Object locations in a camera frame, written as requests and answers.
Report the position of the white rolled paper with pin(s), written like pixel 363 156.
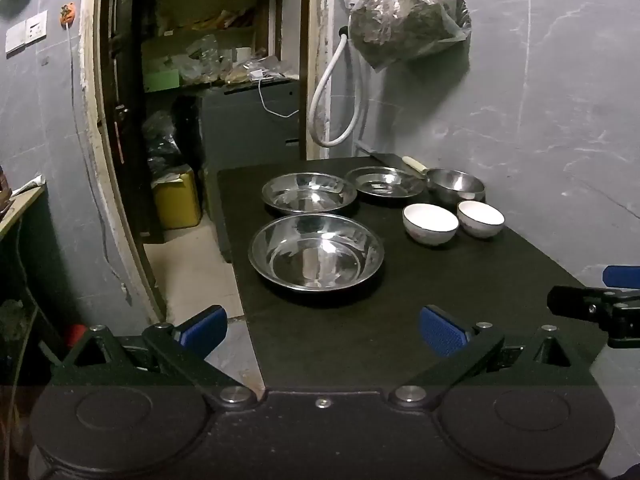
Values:
pixel 30 185

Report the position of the large steel plate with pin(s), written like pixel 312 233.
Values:
pixel 315 260

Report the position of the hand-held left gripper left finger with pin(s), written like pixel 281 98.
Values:
pixel 205 327

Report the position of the cluttered storage shelf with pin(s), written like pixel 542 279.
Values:
pixel 210 25

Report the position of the steel bowl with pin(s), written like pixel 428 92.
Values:
pixel 455 185

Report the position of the green box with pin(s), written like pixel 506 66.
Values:
pixel 162 81

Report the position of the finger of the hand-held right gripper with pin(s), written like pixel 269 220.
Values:
pixel 575 302
pixel 622 276

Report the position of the clear plastic bag dark contents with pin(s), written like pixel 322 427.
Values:
pixel 405 15

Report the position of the medium steel plate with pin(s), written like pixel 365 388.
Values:
pixel 310 195

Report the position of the small steel plate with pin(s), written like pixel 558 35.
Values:
pixel 385 185

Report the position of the white bowl red rim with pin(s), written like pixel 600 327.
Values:
pixel 430 225

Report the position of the white bowl dark rim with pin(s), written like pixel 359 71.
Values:
pixel 480 220

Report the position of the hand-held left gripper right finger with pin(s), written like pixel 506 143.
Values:
pixel 442 332

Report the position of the red round object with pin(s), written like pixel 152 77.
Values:
pixel 75 334

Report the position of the dark plastic bags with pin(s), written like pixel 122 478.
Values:
pixel 160 140

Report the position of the yellow jerry can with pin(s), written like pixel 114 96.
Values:
pixel 177 202

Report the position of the dark wooden door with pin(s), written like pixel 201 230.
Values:
pixel 125 110

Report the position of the pale door frame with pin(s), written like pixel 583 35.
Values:
pixel 90 85

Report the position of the dark cabinet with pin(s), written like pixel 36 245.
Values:
pixel 240 130

